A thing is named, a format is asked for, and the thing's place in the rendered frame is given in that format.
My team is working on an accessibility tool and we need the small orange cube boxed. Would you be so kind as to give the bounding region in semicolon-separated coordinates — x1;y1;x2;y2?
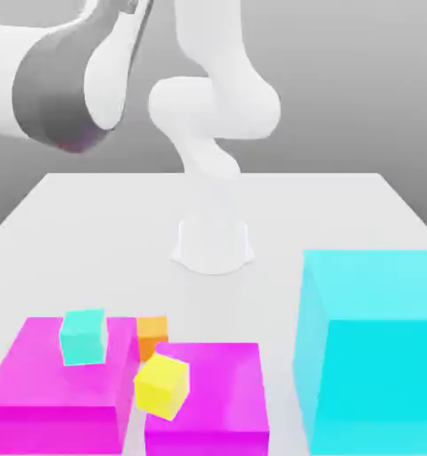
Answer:
136;314;169;363

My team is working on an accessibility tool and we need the small teal cube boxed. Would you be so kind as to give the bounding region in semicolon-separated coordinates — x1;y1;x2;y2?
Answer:
59;308;110;367

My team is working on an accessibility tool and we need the large cyan box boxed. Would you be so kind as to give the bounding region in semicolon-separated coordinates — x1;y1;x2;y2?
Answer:
293;248;427;456

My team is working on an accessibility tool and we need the large magenta box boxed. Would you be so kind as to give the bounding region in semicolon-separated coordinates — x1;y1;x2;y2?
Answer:
0;316;142;456
144;342;271;456

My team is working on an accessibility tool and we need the small yellow cube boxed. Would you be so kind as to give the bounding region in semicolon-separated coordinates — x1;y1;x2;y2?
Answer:
133;353;191;422

